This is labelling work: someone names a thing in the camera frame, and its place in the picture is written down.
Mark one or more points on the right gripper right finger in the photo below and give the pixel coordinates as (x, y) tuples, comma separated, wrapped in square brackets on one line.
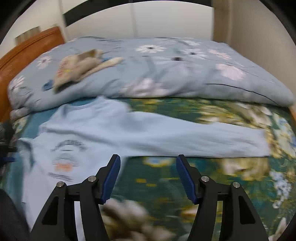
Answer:
[(240, 221)]

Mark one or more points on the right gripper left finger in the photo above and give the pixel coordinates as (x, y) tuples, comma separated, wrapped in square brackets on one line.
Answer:
[(56, 220)]

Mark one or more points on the dark blue garment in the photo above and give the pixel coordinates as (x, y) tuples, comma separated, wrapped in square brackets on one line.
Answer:
[(48, 85)]

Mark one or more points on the wall switch panel row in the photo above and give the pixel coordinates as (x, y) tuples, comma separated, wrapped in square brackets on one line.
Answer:
[(27, 35)]

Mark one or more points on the beige fuzzy sweater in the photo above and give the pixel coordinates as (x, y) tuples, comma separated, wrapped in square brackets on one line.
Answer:
[(74, 68)]

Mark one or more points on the white wardrobe black stripe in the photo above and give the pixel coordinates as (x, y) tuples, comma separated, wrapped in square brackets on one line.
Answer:
[(138, 19)]

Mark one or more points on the light blue long-sleeve shirt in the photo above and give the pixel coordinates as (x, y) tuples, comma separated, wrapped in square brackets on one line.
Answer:
[(78, 140)]

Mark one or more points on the grey-blue floral duvet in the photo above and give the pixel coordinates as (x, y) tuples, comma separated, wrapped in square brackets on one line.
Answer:
[(151, 67)]

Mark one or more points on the orange wooden headboard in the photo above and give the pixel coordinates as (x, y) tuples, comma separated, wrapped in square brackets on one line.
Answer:
[(13, 62)]

